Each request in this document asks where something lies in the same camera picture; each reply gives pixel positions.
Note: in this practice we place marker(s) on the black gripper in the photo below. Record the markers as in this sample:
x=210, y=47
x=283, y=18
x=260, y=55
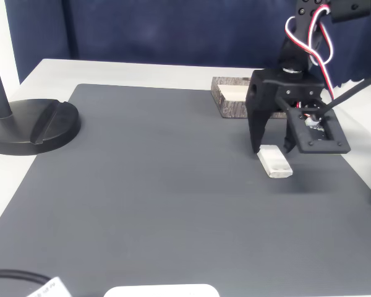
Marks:
x=263, y=98

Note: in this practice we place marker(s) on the white rectangular block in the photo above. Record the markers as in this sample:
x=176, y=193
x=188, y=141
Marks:
x=275, y=162

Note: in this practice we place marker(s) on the bark-patterned cardboard box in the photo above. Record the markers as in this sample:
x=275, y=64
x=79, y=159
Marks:
x=232, y=108

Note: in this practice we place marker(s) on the grey table mat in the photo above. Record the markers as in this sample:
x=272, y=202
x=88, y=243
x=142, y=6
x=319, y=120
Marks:
x=157, y=185

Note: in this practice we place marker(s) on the white rounded device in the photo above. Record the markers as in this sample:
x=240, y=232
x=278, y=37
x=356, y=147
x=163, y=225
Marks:
x=160, y=291

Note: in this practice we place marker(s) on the black round stand base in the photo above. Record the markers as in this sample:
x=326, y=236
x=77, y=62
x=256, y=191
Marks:
x=24, y=127

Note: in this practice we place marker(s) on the white printed label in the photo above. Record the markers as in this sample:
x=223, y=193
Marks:
x=51, y=289

